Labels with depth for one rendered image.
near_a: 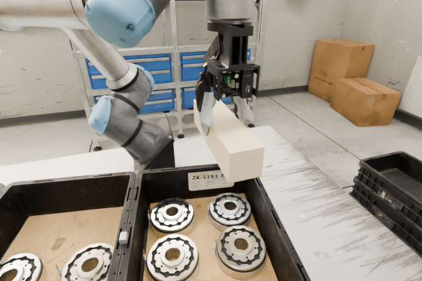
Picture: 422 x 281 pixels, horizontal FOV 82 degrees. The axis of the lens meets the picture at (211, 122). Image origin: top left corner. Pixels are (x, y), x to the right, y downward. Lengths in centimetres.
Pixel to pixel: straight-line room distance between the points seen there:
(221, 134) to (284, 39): 338
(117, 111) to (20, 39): 257
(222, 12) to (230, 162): 22
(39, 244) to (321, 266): 68
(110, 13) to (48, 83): 307
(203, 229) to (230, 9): 48
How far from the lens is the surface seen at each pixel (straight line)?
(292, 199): 93
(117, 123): 83
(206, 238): 62
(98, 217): 72
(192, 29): 323
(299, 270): 48
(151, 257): 57
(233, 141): 42
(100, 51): 79
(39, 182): 73
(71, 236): 70
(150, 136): 87
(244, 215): 63
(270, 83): 383
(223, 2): 39
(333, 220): 91
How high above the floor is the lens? 132
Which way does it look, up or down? 27 degrees down
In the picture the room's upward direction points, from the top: straight up
